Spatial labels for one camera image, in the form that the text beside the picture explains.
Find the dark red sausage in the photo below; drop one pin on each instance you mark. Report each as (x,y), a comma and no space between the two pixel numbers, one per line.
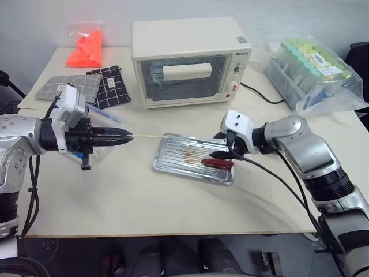
(216,163)

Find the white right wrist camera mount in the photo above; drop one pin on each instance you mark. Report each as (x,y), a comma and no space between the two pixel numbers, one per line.
(237,121)

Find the thin wooden skewer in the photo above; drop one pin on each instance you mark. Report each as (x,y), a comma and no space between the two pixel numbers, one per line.
(148,135)

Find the black equipment stand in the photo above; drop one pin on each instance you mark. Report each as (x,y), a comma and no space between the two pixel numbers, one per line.
(7,83)

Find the plastic bag of capped tubes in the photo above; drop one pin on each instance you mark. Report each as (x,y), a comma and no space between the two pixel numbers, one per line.
(314,72)

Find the black chair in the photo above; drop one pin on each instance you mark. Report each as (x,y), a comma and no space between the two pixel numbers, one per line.
(360,54)

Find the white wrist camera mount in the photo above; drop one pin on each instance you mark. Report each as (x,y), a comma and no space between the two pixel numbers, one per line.
(237,121)
(70,105)

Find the orange item in plastic bag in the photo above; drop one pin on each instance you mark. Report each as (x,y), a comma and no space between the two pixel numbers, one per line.
(85,49)

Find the silver ribbed metal tray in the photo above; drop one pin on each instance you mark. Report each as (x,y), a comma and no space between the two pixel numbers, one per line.
(178,161)

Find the cream toaster oven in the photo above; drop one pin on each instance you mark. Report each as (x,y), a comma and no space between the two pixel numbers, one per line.
(184,43)

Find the clear plastic bag blue strip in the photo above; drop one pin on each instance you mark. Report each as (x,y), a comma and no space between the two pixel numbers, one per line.
(101,111)

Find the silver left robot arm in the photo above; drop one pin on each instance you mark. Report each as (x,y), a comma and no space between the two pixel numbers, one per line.
(20,135)

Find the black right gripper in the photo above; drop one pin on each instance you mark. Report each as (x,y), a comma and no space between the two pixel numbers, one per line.
(237,147)

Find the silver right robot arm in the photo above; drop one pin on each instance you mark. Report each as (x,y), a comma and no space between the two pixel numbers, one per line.
(314,150)

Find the black checked fabric pouch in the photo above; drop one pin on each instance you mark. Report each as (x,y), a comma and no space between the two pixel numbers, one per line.
(113,86)

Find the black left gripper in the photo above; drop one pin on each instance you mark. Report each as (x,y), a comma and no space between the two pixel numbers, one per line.
(79,138)

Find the grey checked fabric pouch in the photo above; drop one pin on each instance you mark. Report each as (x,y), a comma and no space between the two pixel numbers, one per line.
(57,85)

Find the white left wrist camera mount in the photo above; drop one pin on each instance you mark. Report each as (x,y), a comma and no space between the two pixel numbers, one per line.
(70,105)

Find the dark rounded shape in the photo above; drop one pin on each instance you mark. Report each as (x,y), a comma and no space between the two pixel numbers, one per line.
(150,259)

